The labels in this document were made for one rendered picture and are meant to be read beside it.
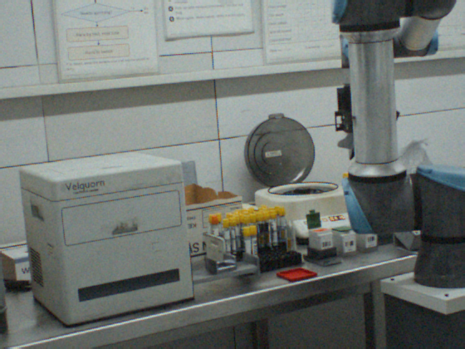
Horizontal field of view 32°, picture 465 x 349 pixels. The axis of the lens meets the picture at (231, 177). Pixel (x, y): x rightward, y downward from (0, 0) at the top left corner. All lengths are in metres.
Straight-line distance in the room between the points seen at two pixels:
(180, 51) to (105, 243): 0.89
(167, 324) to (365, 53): 0.67
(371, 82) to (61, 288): 0.72
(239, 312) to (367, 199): 0.38
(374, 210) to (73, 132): 0.98
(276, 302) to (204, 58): 0.89
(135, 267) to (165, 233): 0.09
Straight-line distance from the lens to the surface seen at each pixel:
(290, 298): 1.83
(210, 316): 1.74
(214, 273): 1.80
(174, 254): 1.72
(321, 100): 2.63
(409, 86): 2.85
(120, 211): 1.66
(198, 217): 2.05
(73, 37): 2.27
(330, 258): 1.96
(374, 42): 1.57
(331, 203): 2.23
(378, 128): 1.60
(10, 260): 2.09
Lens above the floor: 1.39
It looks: 9 degrees down
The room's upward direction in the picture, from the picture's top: 4 degrees counter-clockwise
